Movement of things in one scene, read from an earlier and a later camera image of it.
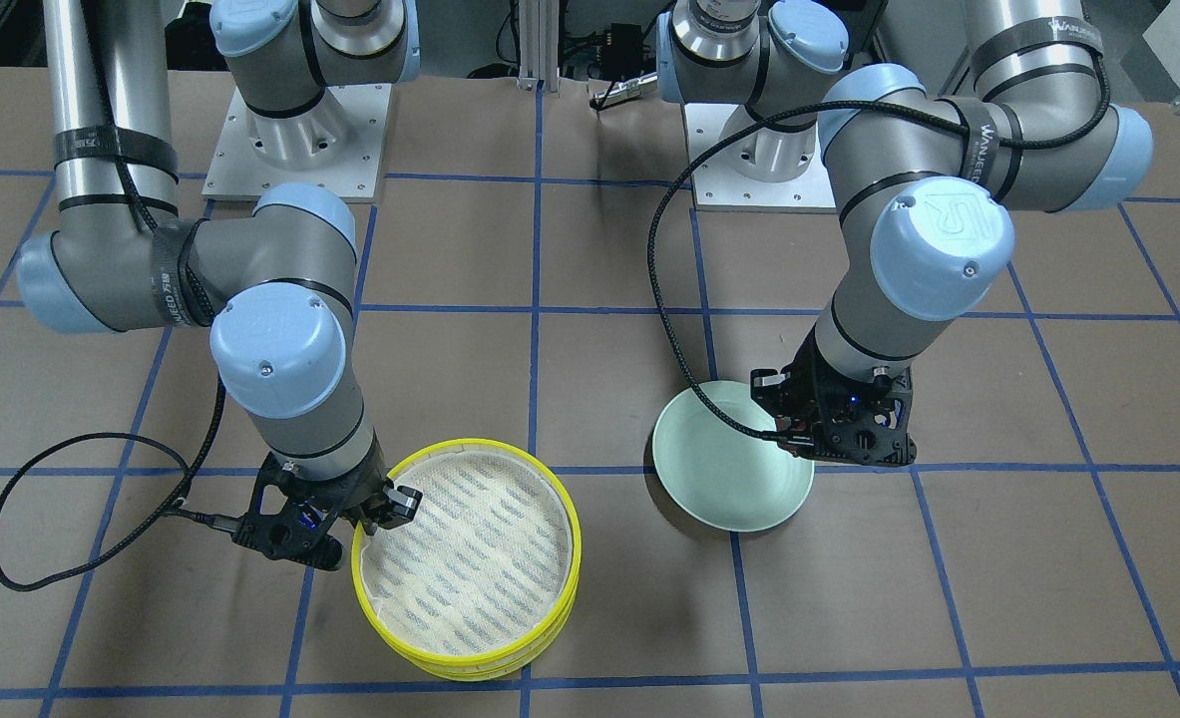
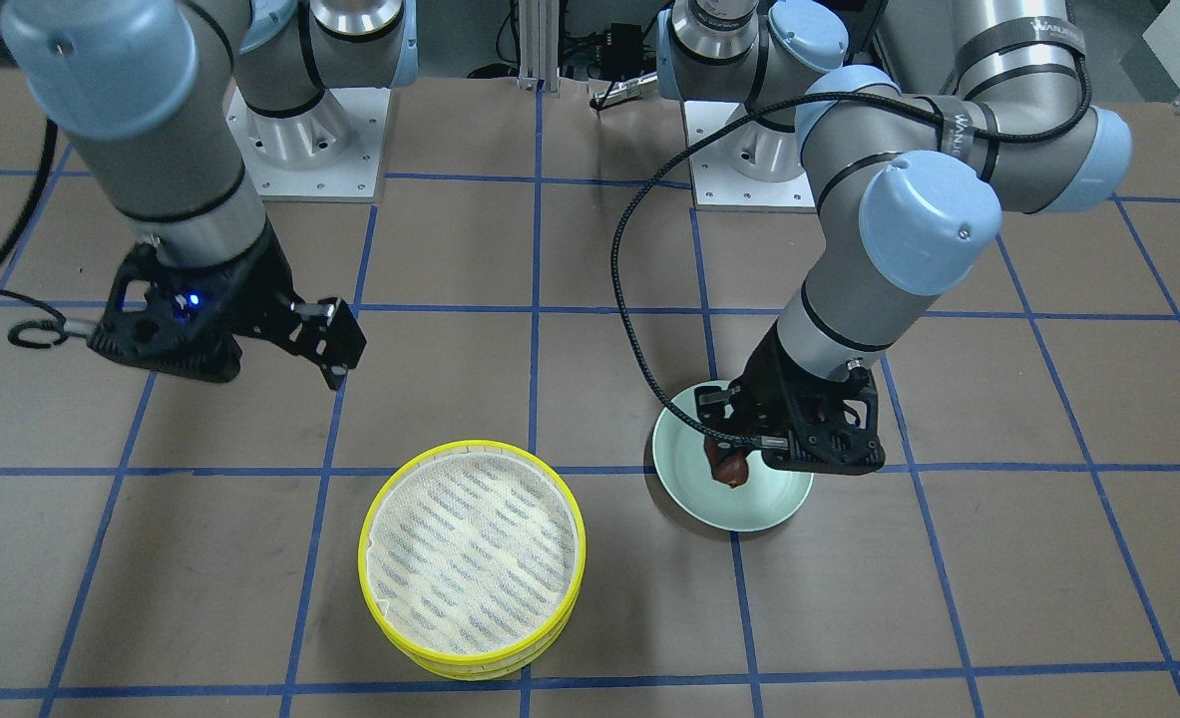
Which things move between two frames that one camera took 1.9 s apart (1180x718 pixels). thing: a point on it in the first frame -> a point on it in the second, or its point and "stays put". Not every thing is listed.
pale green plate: [720, 477] stays put
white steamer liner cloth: [487, 566] stays put
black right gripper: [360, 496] -> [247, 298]
